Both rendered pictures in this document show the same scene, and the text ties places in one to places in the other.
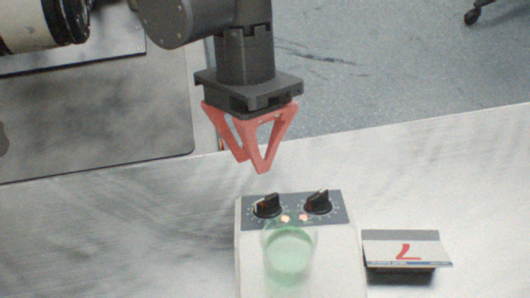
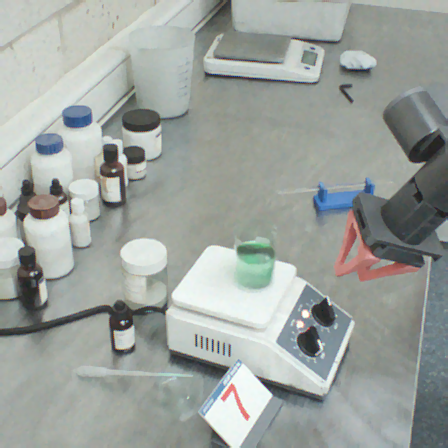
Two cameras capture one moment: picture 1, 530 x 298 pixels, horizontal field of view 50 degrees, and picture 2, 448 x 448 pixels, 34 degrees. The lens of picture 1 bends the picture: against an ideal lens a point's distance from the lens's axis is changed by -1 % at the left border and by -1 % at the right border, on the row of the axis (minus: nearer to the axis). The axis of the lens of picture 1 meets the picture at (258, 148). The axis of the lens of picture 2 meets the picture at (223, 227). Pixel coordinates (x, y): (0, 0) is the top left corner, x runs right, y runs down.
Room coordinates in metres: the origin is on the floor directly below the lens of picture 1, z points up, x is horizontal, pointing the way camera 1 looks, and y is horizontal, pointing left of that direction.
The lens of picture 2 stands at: (0.42, -0.68, 1.38)
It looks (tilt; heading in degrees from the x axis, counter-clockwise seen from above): 34 degrees down; 110
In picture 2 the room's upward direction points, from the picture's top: 1 degrees clockwise
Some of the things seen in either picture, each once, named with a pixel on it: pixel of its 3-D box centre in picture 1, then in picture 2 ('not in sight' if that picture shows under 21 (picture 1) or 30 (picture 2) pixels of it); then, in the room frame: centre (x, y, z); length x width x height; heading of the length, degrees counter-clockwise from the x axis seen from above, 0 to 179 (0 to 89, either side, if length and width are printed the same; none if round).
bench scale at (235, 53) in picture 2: not in sight; (265, 55); (-0.06, 0.86, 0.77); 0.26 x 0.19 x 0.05; 10
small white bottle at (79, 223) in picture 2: not in sight; (79, 222); (-0.09, 0.08, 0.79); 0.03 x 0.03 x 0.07
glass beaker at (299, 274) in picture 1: (291, 249); (255, 257); (0.21, -0.02, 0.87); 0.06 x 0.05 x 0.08; 117
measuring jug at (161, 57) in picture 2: not in sight; (166, 70); (-0.17, 0.57, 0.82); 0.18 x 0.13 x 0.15; 81
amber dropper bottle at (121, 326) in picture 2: not in sight; (121, 323); (0.07, -0.09, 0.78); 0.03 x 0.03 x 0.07
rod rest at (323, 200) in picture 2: not in sight; (345, 192); (0.25, 0.34, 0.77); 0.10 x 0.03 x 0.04; 34
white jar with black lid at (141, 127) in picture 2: not in sight; (141, 134); (-0.13, 0.37, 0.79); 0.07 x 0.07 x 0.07
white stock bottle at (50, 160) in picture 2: not in sight; (52, 171); (-0.18, 0.16, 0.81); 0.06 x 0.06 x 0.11
